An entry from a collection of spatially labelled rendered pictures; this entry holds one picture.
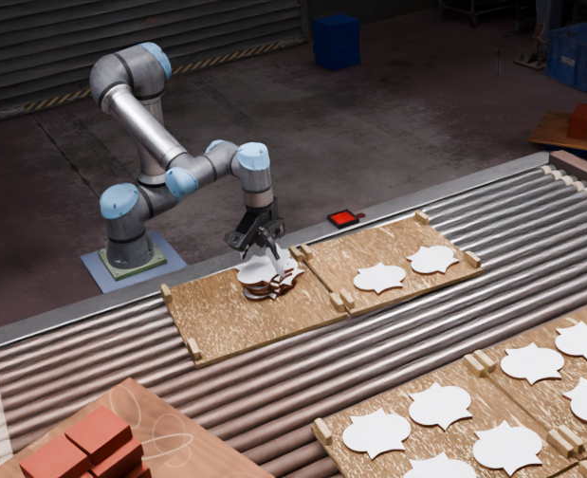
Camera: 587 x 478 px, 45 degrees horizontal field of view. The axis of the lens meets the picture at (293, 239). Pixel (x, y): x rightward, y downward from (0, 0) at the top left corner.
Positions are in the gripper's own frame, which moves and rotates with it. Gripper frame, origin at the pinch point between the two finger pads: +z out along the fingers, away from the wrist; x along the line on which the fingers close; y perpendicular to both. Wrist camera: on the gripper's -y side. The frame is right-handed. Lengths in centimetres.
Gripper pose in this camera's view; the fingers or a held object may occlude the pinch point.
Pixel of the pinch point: (261, 269)
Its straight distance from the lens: 194.2
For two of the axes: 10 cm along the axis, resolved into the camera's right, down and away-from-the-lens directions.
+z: 0.8, 8.5, 5.2
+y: 6.5, -4.4, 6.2
